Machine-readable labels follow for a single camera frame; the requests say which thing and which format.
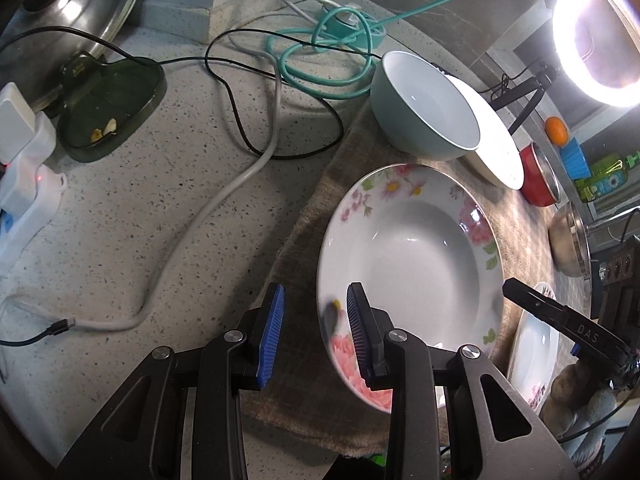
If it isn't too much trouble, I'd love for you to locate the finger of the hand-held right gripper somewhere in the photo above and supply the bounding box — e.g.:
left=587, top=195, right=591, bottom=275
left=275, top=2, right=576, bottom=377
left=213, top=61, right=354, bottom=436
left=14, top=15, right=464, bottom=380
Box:
left=502, top=277, right=576, bottom=333

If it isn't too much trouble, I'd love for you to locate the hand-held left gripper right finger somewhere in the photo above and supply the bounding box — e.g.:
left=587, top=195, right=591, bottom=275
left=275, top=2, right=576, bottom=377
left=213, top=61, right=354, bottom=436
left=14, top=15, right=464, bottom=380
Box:
left=346, top=282, right=581, bottom=480

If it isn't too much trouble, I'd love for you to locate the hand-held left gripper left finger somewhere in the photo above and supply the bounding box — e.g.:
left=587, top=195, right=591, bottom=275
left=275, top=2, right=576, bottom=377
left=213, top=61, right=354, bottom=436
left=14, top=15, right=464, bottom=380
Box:
left=52, top=282, right=286, bottom=480

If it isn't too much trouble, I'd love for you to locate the floral deep plate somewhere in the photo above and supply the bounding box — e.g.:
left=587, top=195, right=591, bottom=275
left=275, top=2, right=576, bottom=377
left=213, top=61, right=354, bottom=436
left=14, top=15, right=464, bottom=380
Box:
left=506, top=282, right=560, bottom=413
left=316, top=163, right=505, bottom=413

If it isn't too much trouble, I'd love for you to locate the red steel bowl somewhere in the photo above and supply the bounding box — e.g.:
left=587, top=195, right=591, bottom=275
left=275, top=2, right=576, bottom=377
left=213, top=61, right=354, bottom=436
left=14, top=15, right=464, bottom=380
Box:
left=519, top=141, right=562, bottom=207

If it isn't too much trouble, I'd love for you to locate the person's right hand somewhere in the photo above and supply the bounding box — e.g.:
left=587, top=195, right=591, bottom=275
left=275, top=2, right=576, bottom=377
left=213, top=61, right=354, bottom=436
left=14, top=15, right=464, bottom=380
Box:
left=539, top=360, right=623, bottom=468

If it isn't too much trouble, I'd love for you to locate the plain steel bowl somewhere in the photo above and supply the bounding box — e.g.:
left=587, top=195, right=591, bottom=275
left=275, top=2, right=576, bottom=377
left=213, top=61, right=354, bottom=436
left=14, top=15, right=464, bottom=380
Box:
left=548, top=201, right=593, bottom=277

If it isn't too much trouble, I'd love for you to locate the checkered beige cloth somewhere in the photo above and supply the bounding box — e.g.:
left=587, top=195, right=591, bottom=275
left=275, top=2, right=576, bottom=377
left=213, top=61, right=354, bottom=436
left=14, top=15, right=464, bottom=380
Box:
left=240, top=82, right=558, bottom=461

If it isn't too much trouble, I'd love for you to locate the green dish soap bottle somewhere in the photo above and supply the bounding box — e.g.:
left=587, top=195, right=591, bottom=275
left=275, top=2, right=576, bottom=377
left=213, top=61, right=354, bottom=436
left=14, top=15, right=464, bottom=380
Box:
left=574, top=150, right=640, bottom=202

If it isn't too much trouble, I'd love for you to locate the blue ribbed cup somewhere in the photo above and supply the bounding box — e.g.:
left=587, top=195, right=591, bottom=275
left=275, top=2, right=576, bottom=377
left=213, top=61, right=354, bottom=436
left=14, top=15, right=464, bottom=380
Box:
left=560, top=137, right=591, bottom=181

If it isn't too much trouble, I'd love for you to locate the plain white plate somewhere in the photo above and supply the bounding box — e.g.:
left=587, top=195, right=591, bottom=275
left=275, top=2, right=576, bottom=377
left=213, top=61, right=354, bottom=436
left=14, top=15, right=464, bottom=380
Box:
left=447, top=75, right=525, bottom=190

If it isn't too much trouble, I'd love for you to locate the orange fruit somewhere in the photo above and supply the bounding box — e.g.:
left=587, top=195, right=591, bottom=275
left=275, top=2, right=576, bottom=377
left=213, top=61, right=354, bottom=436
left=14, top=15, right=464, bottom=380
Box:
left=545, top=116, right=571, bottom=147

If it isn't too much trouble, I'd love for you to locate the light teal bowl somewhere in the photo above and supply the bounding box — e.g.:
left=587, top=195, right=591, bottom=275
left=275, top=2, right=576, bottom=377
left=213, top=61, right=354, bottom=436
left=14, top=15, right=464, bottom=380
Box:
left=370, top=51, right=482, bottom=162

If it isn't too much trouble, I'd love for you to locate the black mini tripod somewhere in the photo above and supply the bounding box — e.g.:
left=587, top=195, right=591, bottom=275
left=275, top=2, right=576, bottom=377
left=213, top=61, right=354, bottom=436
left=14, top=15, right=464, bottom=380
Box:
left=487, top=62, right=561, bottom=136

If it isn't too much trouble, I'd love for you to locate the white power strip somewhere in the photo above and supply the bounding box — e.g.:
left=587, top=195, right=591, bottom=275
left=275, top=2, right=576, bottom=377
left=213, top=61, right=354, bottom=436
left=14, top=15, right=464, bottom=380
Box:
left=0, top=110, right=68, bottom=281

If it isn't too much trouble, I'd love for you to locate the dark green tray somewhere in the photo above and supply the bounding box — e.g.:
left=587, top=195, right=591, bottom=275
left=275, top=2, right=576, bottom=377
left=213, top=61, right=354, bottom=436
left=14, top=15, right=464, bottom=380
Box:
left=56, top=52, right=167, bottom=163

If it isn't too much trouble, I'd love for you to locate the white charger plug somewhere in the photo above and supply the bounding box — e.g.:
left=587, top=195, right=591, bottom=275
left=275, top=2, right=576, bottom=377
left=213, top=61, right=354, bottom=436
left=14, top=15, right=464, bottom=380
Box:
left=0, top=82, right=38, bottom=136

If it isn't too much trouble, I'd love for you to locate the steel pot lid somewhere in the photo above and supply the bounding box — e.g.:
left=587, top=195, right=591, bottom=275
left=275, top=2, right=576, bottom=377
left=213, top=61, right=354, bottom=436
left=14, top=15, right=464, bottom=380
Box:
left=0, top=0, right=151, bottom=111

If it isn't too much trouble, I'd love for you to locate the white cable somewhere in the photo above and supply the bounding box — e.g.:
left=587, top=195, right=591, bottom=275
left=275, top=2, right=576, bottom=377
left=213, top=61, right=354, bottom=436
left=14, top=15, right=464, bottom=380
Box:
left=0, top=0, right=361, bottom=333

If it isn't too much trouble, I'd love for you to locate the black plug-tipped cable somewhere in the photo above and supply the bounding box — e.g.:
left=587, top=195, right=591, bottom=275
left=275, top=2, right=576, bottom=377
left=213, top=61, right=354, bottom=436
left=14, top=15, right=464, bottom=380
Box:
left=0, top=317, right=76, bottom=348

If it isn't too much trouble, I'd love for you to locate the teal cable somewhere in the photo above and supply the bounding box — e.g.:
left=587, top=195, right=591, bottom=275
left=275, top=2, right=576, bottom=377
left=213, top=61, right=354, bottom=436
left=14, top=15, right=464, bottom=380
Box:
left=265, top=0, right=513, bottom=101

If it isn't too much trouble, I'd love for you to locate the ring light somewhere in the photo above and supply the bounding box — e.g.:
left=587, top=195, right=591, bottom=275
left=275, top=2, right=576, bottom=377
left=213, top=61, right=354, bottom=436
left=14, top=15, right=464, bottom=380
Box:
left=551, top=0, right=640, bottom=107

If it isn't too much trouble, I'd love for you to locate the teal cable reel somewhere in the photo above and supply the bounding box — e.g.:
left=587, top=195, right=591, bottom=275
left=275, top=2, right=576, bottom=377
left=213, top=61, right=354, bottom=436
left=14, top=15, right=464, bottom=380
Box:
left=315, top=6, right=387, bottom=48

